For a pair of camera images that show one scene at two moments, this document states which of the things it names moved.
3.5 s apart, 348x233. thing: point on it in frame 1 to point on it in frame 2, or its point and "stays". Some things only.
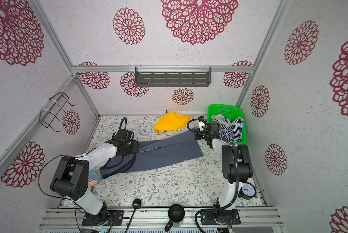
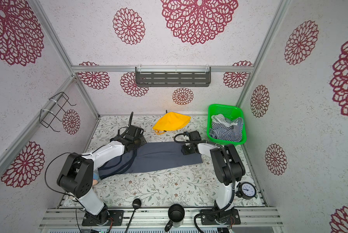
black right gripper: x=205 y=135 to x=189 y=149
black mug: x=176 y=213 stays
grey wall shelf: x=172 y=76 stays
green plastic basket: x=232 y=112 stays
